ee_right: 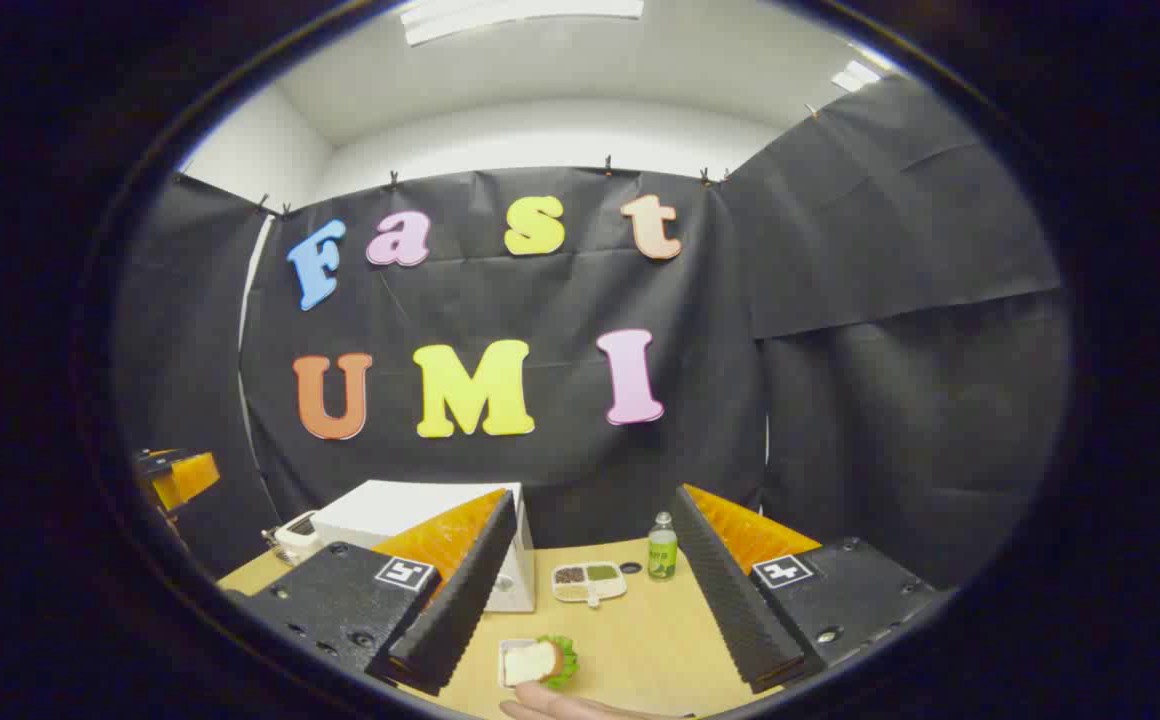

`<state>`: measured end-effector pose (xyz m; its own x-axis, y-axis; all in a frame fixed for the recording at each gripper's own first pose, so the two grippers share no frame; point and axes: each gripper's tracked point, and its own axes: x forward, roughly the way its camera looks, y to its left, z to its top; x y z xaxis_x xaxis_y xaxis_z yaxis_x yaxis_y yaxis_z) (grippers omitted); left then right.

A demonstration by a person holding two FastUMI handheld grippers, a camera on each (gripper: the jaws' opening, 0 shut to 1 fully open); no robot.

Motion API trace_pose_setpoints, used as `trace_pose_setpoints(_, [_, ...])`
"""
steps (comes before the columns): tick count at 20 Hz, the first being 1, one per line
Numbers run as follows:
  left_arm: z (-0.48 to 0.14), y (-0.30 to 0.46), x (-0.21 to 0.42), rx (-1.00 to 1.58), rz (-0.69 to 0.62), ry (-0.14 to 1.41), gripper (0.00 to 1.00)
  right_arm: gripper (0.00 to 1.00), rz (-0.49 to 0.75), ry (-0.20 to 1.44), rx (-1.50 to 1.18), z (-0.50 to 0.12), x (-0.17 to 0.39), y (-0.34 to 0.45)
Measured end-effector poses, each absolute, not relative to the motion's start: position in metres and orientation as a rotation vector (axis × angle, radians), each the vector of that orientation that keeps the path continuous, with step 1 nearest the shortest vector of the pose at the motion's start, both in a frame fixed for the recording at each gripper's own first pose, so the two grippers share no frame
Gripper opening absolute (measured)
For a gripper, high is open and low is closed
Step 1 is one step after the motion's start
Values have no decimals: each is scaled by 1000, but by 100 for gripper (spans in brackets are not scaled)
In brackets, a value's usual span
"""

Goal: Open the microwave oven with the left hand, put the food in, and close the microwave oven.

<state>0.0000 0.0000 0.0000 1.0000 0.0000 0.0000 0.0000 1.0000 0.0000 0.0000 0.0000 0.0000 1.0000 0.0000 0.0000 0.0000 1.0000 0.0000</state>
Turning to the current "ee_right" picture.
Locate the white microwave oven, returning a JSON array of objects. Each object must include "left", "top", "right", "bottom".
[{"left": 310, "top": 480, "right": 537, "bottom": 613}]

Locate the toy bread slice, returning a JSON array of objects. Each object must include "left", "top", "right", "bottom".
[{"left": 503, "top": 640, "right": 566, "bottom": 688}]

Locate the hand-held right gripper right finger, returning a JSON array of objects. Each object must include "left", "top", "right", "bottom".
[{"left": 670, "top": 484, "right": 946, "bottom": 696}]

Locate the green drink bottle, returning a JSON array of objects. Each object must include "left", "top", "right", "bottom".
[{"left": 648, "top": 511, "right": 679, "bottom": 581}]

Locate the white toaster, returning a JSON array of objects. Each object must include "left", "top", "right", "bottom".
[{"left": 270, "top": 510, "right": 324, "bottom": 567}]

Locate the small ceiling light panel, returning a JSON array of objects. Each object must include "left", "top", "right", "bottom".
[{"left": 832, "top": 60, "right": 883, "bottom": 94}]

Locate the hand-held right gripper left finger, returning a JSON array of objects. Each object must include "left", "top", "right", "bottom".
[{"left": 225, "top": 488, "right": 519, "bottom": 698}]

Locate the white rectangular tray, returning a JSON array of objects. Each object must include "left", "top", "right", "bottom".
[{"left": 497, "top": 638, "right": 541, "bottom": 691}]

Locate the white divided grain dish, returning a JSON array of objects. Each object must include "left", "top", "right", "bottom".
[{"left": 552, "top": 562, "right": 629, "bottom": 608}]

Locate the long ceiling light panel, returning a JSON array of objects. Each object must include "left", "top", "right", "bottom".
[{"left": 400, "top": 0, "right": 645, "bottom": 47}]

